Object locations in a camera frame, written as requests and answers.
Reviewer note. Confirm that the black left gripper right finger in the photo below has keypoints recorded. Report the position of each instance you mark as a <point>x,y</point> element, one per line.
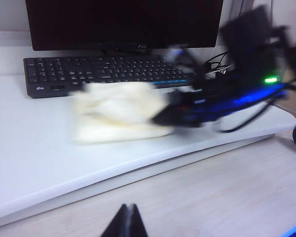
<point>138,222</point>

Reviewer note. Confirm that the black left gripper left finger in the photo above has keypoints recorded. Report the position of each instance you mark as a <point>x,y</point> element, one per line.
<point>118,222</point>

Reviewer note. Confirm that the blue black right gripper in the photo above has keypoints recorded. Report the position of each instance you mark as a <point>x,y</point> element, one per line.
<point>227,103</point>

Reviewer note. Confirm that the cream cloth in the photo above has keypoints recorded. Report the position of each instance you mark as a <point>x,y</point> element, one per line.
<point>118,111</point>

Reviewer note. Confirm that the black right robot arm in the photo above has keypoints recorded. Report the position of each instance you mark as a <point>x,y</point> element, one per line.
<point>251,42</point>

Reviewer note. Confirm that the black computer monitor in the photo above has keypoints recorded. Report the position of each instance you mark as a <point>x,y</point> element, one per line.
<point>123,22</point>

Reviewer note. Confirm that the black keyboard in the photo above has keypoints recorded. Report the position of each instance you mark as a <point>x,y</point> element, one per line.
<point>88,71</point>

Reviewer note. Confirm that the white desk riser platform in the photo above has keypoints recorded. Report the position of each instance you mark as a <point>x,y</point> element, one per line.
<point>27,138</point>

